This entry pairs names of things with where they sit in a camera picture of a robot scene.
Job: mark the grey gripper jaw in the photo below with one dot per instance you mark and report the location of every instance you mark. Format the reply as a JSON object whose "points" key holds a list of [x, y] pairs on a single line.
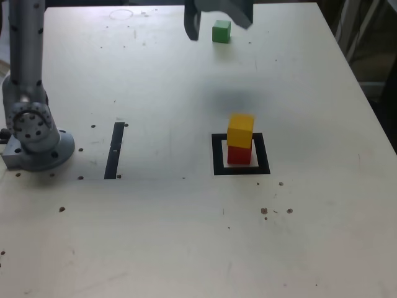
{"points": [[239, 12], [190, 25]]}

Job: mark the green cube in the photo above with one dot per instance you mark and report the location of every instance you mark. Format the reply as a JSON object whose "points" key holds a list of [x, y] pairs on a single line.
{"points": [[221, 32]]}

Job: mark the yellow cube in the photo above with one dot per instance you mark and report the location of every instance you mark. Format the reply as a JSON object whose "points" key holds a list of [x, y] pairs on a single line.
{"points": [[240, 130]]}

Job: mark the red cube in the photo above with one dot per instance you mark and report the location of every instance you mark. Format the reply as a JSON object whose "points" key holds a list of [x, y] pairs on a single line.
{"points": [[239, 155]]}

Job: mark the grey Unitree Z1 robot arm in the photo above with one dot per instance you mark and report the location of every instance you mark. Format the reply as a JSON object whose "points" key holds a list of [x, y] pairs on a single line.
{"points": [[34, 136]]}

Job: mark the black tape square outline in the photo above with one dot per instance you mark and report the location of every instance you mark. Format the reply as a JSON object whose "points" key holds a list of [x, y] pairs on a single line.
{"points": [[217, 155]]}

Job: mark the black tape strip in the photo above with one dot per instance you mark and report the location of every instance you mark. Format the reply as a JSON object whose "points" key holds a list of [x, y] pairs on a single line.
{"points": [[114, 152]]}

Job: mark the white metal frame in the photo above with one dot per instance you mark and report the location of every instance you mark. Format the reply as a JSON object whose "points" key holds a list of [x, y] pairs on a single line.
{"points": [[361, 28]]}

